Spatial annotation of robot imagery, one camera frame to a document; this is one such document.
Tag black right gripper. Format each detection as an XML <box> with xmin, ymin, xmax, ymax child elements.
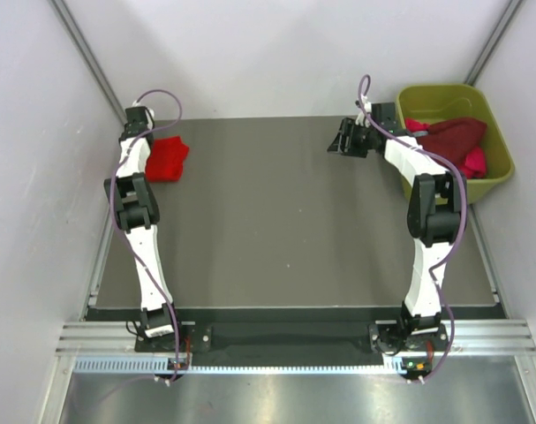
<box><xmin>326</xmin><ymin>118</ymin><xmax>377</xmax><ymax>159</ymax></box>

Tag red t shirt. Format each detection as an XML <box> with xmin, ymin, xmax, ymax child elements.
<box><xmin>145</xmin><ymin>136</ymin><xmax>190</xmax><ymax>183</ymax></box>

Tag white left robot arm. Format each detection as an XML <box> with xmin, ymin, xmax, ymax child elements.
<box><xmin>103</xmin><ymin>102</ymin><xmax>185</xmax><ymax>352</ymax></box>

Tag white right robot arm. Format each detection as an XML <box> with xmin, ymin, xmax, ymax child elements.
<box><xmin>328</xmin><ymin>103</ymin><xmax>467</xmax><ymax>355</ymax></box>

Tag olive green plastic bin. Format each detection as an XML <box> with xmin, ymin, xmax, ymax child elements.
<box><xmin>396</xmin><ymin>84</ymin><xmax>515</xmax><ymax>204</ymax></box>

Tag maroon shirt in bin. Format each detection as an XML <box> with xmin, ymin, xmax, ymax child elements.
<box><xmin>415</xmin><ymin>116</ymin><xmax>488</xmax><ymax>173</ymax></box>

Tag pink shirt in bin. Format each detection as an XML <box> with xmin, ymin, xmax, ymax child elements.
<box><xmin>404</xmin><ymin>117</ymin><xmax>488</xmax><ymax>180</ymax></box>

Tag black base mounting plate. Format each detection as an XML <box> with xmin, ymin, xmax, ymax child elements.
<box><xmin>134</xmin><ymin>307</ymin><xmax>452</xmax><ymax>367</ymax></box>

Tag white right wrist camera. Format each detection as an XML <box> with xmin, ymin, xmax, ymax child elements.
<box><xmin>355</xmin><ymin>96</ymin><xmax>372</xmax><ymax>128</ymax></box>

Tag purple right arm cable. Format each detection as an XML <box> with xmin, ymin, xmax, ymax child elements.
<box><xmin>356</xmin><ymin>73</ymin><xmax>468</xmax><ymax>384</ymax></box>

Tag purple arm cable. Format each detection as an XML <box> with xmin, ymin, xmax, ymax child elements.
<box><xmin>71</xmin><ymin>88</ymin><xmax>184</xmax><ymax>412</ymax></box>
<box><xmin>356</xmin><ymin>73</ymin><xmax>468</xmax><ymax>384</ymax></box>

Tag aluminium frame post right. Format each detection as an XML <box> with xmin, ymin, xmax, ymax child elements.
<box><xmin>464</xmin><ymin>0</ymin><xmax>526</xmax><ymax>87</ymax></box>

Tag aluminium frame post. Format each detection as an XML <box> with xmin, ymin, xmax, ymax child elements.
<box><xmin>464</xmin><ymin>0</ymin><xmax>526</xmax><ymax>87</ymax></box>
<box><xmin>48</xmin><ymin>0</ymin><xmax>126</xmax><ymax>124</ymax></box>

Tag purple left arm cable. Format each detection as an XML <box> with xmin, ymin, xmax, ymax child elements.
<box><xmin>71</xmin><ymin>88</ymin><xmax>184</xmax><ymax>412</ymax></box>

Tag aluminium front rail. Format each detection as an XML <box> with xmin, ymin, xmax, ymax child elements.
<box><xmin>56</xmin><ymin>320</ymin><xmax>536</xmax><ymax>376</ymax></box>

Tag aluminium frame post left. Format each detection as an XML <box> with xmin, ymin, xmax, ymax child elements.
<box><xmin>48</xmin><ymin>0</ymin><xmax>126</xmax><ymax>124</ymax></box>

